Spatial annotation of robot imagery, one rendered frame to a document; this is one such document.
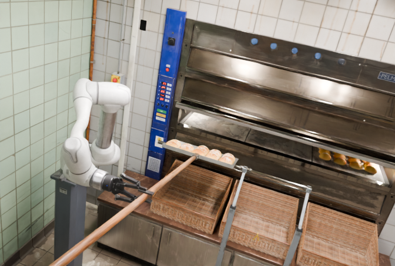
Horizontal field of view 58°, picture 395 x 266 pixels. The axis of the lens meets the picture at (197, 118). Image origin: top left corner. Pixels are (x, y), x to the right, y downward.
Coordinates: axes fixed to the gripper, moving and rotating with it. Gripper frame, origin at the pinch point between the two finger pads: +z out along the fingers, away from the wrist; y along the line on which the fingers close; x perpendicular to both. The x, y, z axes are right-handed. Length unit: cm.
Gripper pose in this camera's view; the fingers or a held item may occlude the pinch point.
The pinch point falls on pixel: (145, 195)
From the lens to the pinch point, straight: 167.2
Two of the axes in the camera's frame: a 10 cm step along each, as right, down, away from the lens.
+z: 9.4, 2.7, -2.0
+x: -2.3, 0.8, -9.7
